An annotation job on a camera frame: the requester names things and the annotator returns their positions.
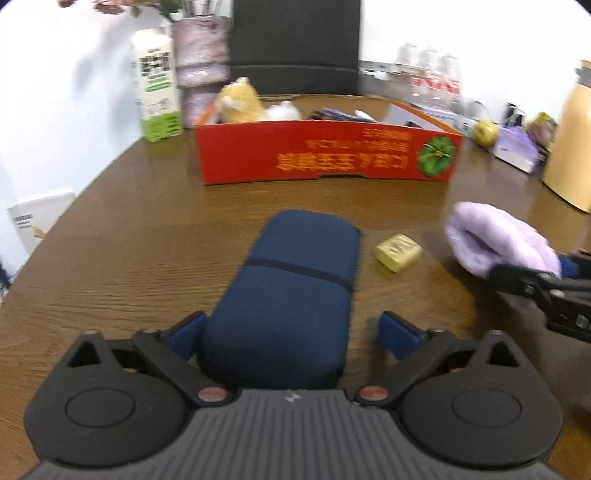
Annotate purple gift box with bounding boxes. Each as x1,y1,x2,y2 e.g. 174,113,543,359
493,127,539,174

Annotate yellow thermos jug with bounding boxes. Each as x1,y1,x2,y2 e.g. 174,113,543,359
543,60,591,213

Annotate purple fluffy towel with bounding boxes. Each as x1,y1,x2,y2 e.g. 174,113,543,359
445,202,562,278

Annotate navy blue pouch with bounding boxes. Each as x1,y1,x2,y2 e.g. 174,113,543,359
197,210,361,389

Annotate yellow green apple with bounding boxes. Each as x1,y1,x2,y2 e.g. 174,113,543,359
473,120,500,149

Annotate black paper bag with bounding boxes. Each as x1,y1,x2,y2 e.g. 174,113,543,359
228,0,361,95

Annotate small yellow block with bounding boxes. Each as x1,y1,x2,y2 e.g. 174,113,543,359
374,234,423,273

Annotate yellow white plush toy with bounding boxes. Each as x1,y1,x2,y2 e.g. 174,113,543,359
216,77,302,123

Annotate white booklet on floor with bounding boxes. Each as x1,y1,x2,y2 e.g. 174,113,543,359
8,194,76,254

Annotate purple woven pouch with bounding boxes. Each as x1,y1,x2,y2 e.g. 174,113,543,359
308,107,377,123

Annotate white green milk carton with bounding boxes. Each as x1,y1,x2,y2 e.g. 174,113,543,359
130,27,184,143

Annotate pink mottled vase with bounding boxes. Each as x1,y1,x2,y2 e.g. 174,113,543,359
171,15,230,129

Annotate red cardboard box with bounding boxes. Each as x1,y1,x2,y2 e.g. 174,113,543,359
194,95,463,185

